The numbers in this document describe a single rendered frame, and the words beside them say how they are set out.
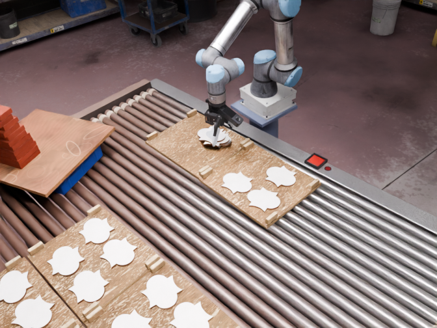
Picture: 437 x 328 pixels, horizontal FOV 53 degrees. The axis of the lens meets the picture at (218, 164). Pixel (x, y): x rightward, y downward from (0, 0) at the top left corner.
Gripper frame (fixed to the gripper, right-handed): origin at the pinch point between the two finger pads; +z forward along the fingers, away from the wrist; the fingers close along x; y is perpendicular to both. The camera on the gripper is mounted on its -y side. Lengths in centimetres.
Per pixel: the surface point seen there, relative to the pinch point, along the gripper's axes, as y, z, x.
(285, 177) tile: -31.6, 9.4, 0.2
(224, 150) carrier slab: 2.9, 10.4, -3.7
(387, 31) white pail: 26, 100, -359
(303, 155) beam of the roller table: -30.5, 12.5, -20.3
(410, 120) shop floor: -44, 104, -208
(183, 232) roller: -10.4, 12.2, 46.3
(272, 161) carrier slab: -21.1, 10.4, -7.8
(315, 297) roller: -67, 12, 46
